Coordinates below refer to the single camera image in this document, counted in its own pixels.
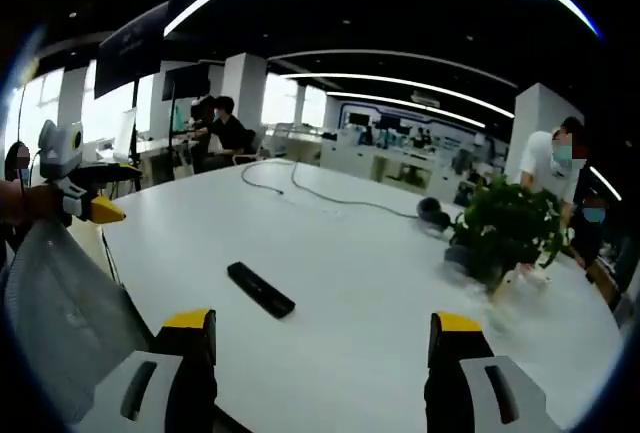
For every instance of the dark headphones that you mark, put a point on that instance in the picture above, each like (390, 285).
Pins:
(430, 210)

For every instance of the black remote control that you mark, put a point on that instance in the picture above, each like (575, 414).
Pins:
(260, 290)

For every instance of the background workbench shelves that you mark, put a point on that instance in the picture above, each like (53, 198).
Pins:
(350, 153)

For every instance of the white standing panel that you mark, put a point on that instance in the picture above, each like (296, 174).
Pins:
(125, 133)

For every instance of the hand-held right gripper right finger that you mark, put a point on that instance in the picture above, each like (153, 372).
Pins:
(480, 393)

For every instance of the white office chair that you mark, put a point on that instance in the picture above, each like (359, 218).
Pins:
(245, 158)

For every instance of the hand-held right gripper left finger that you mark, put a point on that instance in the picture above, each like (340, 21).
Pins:
(150, 393)

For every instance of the green potted plant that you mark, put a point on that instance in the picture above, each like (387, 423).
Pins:
(510, 223)

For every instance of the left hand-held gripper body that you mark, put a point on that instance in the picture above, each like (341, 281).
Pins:
(57, 153)

